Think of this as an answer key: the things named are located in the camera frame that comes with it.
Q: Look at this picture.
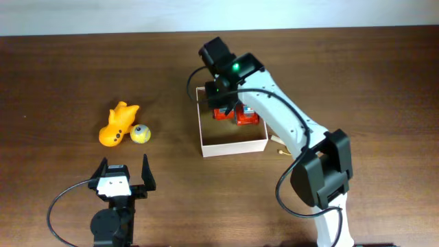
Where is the red fire truck toy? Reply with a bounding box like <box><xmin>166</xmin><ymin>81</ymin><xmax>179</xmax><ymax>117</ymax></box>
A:
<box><xmin>213</xmin><ymin>108</ymin><xmax>235</xmax><ymax>121</ymax></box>

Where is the orange rubber animal toy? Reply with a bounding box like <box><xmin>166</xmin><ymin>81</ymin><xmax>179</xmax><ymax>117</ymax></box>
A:
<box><xmin>98</xmin><ymin>102</ymin><xmax>140</xmax><ymax>147</ymax></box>

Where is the yellow grey toy ball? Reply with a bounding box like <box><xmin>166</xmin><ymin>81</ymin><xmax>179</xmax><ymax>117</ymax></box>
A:
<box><xmin>130</xmin><ymin>124</ymin><xmax>151</xmax><ymax>144</ymax></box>

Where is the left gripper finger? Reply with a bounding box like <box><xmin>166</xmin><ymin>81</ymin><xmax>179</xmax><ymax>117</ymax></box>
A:
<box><xmin>91</xmin><ymin>157</ymin><xmax>108</xmax><ymax>179</ymax></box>
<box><xmin>141</xmin><ymin>154</ymin><xmax>155</xmax><ymax>186</ymax></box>

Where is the yellow wooden rattle drum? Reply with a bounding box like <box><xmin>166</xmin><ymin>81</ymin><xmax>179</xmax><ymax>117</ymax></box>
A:
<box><xmin>270</xmin><ymin>135</ymin><xmax>291</xmax><ymax>156</ymax></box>

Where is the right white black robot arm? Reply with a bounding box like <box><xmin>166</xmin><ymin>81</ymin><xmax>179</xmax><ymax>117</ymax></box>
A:
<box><xmin>198</xmin><ymin>37</ymin><xmax>355</xmax><ymax>246</ymax></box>

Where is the black cable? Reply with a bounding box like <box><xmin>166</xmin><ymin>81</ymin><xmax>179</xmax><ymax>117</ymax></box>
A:
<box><xmin>47</xmin><ymin>178</ymin><xmax>99</xmax><ymax>247</ymax></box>
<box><xmin>186</xmin><ymin>65</ymin><xmax>344</xmax><ymax>247</ymax></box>

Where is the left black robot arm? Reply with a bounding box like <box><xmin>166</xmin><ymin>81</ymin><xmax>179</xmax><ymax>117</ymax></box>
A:
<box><xmin>88</xmin><ymin>155</ymin><xmax>156</xmax><ymax>247</ymax></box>

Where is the pink cardboard box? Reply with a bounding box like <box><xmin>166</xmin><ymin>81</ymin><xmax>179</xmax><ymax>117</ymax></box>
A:
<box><xmin>197</xmin><ymin>103</ymin><xmax>268</xmax><ymax>158</ymax></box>

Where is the left black cable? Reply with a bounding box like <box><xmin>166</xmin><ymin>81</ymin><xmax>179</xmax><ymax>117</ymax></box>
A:
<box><xmin>47</xmin><ymin>178</ymin><xmax>99</xmax><ymax>247</ymax></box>

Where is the red fire truck with ladder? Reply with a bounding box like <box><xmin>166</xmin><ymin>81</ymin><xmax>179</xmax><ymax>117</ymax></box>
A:
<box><xmin>235</xmin><ymin>105</ymin><xmax>259</xmax><ymax>126</ymax></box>

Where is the right black cable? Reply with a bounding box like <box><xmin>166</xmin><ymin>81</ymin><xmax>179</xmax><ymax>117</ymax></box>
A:
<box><xmin>186</xmin><ymin>65</ymin><xmax>344</xmax><ymax>247</ymax></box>

